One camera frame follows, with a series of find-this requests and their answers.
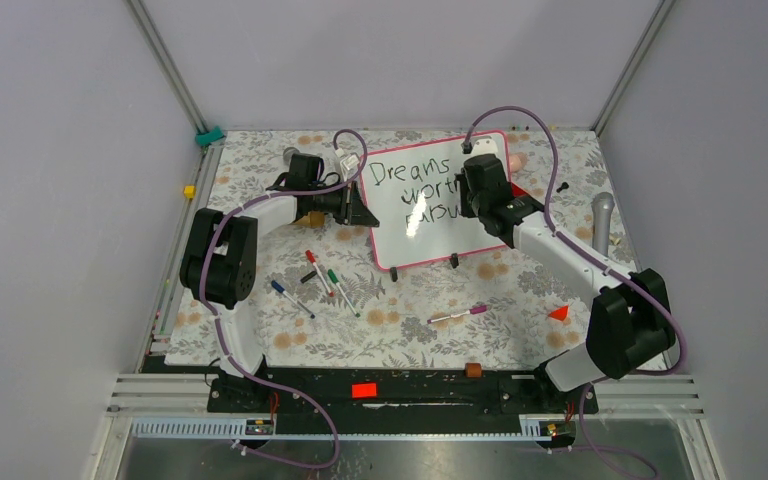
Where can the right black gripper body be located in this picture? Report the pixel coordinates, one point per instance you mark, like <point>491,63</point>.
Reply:
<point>471,205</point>

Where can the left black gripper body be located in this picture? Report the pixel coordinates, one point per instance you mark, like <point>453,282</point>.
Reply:
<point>335,202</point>

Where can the pink framed whiteboard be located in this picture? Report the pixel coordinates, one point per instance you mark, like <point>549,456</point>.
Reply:
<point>412,191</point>

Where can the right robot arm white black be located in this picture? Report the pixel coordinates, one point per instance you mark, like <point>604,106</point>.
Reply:
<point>630,322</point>

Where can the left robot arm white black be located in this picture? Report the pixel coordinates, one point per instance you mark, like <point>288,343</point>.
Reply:
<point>220,259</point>

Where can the pink toy microphone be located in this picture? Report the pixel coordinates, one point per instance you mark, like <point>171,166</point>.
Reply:
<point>517,161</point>

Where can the red capped marker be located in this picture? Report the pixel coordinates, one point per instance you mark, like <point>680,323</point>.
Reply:
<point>319,273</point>

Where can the green capped marker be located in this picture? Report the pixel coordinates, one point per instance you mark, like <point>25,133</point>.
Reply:
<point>337,284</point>

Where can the purple glitter microphone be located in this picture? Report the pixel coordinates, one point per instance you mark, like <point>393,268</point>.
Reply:
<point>289,153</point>

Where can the black marker cap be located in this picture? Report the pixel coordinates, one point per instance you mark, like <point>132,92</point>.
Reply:
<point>307,277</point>

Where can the floral patterned table mat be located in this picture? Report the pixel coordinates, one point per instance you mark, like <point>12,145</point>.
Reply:
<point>392,331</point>

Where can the blue capped marker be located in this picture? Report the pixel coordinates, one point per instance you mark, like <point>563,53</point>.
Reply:
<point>287,295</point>

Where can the silver grey microphone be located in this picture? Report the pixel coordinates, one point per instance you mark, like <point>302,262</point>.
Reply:
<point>602,206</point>

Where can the pink capped marker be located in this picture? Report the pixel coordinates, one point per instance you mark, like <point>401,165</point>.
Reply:
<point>472,311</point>

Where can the small red cone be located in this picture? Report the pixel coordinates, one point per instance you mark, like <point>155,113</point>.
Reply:
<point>559,314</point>

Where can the red tape label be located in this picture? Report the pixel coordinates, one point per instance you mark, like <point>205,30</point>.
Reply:
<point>364,390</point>

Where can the small brown block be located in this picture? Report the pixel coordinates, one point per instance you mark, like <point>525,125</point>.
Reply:
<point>473,370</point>

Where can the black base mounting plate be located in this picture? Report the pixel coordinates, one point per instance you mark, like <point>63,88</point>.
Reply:
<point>421,402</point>

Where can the red rectangular frame block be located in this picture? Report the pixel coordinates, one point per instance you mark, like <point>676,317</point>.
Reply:
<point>518,191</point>

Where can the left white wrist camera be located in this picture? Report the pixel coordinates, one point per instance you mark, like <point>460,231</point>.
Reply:
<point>348,163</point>

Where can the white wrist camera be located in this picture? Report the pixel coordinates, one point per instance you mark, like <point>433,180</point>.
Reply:
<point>348,163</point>
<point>484,145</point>

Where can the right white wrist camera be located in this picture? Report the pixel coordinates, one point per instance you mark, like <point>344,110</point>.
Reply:
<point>484,145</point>

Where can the teal corner bracket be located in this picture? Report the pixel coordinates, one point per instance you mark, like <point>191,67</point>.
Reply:
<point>205,139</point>

